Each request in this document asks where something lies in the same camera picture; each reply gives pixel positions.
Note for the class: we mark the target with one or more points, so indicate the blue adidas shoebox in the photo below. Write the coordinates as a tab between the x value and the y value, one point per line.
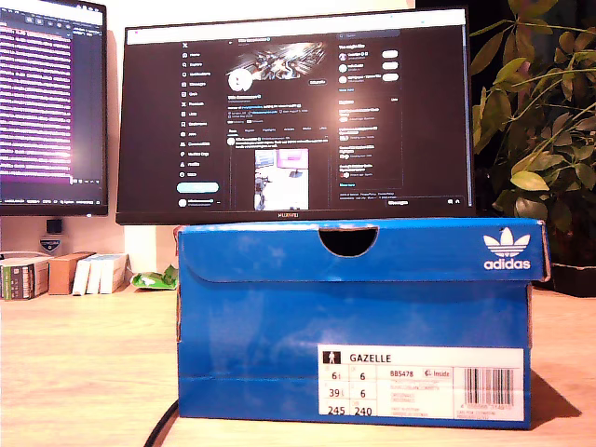
279	316

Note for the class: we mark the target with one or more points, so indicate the wide white box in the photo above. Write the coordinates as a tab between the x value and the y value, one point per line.
114	274

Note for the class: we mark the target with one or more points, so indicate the narrow white box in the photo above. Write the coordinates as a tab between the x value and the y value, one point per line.
80	279
94	278

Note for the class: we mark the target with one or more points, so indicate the brown cardboard box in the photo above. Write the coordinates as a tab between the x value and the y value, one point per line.
63	274

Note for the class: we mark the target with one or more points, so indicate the black Huawei computer monitor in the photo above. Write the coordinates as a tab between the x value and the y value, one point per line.
279	116

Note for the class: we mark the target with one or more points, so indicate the green crumpled packet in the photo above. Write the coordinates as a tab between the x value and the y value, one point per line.
153	280

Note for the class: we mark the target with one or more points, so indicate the small black device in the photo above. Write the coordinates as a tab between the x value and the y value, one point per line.
53	226

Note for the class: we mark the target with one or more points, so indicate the dark shield-shaped badge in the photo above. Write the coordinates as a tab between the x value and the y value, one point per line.
51	246

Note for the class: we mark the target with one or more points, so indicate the green leafy houseplant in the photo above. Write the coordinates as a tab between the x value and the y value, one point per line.
535	139

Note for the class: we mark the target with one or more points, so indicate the green and white carton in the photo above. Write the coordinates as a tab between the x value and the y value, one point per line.
23	279

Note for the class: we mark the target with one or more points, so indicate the dark plant pot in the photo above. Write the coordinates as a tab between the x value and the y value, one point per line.
575	281

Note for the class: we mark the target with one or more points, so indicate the computer monitor with purple text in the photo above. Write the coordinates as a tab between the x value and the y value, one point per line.
46	93

